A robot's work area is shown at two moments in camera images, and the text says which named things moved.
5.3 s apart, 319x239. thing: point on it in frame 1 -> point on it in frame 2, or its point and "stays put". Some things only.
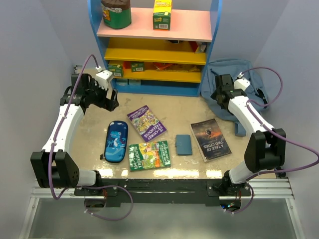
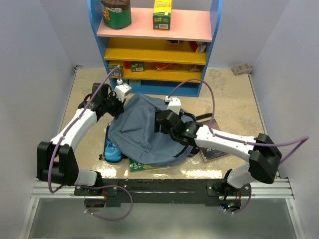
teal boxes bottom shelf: x=122 y=81 stays put
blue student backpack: x=256 y=92 -> x=133 y=135
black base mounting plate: x=134 y=191 stays put
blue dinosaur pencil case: x=116 y=142 stays put
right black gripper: x=214 y=95 -> x=157 y=126
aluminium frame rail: x=266 y=188 stays put
